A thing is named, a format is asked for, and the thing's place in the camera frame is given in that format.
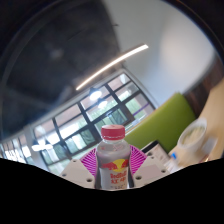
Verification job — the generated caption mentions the small blue-capped white bottle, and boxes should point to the small blue-capped white bottle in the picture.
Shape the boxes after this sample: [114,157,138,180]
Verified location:
[168,152,179,168]

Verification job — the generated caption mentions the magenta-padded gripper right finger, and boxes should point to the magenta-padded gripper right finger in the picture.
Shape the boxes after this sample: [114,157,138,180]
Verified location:
[129,144,169,189]

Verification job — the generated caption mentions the black pendant ceiling lamps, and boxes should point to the black pendant ceiling lamps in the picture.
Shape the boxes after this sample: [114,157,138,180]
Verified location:
[31,87,109,153]

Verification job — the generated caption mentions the green upholstered booth backrest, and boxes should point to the green upholstered booth backrest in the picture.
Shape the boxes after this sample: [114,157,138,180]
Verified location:
[123,92,197,153]

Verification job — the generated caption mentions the long linear ceiling light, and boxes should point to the long linear ceiling light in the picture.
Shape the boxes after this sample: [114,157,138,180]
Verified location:
[75,43,150,92]

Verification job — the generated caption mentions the white bowl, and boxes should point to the white bowl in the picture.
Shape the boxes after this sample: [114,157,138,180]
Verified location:
[176,118,208,158]

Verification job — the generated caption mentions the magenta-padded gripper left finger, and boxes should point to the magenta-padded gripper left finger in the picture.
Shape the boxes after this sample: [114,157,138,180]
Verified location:
[59,148,98,189]

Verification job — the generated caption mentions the dark-framed grid window wall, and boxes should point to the dark-framed grid window wall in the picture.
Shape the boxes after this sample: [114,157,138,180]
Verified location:
[0,69,158,176]

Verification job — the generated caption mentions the red-capped clear drink bottle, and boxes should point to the red-capped clear drink bottle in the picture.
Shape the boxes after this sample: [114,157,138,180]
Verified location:
[94,124,132,191]

